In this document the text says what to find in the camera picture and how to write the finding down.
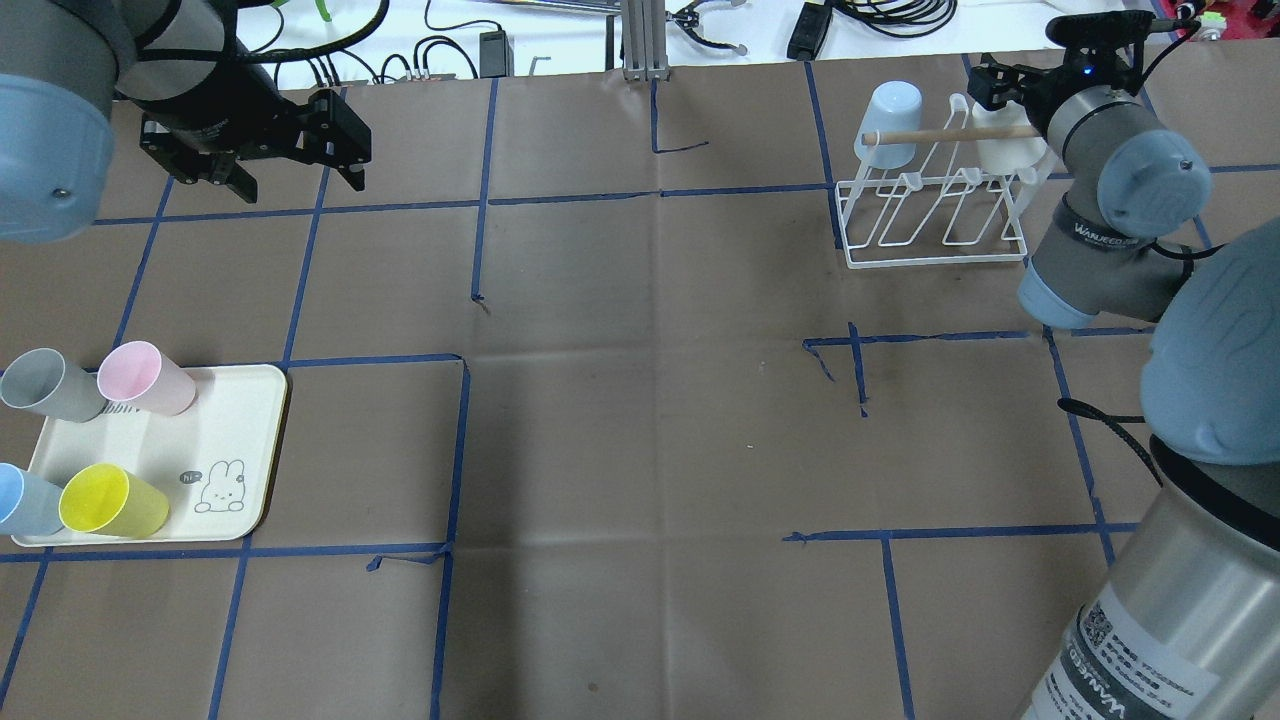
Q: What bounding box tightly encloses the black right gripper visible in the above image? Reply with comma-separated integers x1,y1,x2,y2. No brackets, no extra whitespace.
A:
966,54,1091,131

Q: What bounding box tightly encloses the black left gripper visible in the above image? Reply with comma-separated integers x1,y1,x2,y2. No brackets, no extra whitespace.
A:
138,63,372,204

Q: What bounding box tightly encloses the cream plastic cup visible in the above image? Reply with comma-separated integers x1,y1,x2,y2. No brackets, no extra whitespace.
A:
972,101,1048,176

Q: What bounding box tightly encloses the light blue plastic cup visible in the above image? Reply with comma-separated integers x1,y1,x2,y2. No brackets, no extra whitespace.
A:
855,79,923,170

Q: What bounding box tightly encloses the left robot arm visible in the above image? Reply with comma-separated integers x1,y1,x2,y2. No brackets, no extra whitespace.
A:
1,1,389,243

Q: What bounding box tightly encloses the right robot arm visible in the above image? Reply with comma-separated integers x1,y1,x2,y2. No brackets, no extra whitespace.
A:
968,49,1279,719

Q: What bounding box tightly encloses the pink plastic cup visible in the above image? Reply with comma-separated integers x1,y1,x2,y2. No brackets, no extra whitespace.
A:
96,340,198,416

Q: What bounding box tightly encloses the grey plastic cup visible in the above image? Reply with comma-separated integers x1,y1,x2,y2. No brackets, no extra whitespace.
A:
1,348,108,423

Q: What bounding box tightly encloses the yellow plastic cup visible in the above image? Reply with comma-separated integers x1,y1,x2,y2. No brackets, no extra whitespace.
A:
58,462,170,539

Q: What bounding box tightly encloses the black power adapter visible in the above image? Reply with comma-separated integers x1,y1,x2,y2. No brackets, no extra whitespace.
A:
785,1,833,61

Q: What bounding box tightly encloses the cream serving tray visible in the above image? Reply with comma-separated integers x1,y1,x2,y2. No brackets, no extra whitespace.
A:
29,364,289,543

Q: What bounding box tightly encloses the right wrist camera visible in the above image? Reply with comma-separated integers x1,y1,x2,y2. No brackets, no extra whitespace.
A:
1044,10,1157,51

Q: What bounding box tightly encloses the white wire cup rack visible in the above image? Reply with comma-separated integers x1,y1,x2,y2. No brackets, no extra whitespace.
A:
836,94,1056,270

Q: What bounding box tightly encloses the aluminium frame post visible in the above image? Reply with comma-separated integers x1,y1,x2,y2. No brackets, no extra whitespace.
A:
620,0,669,81

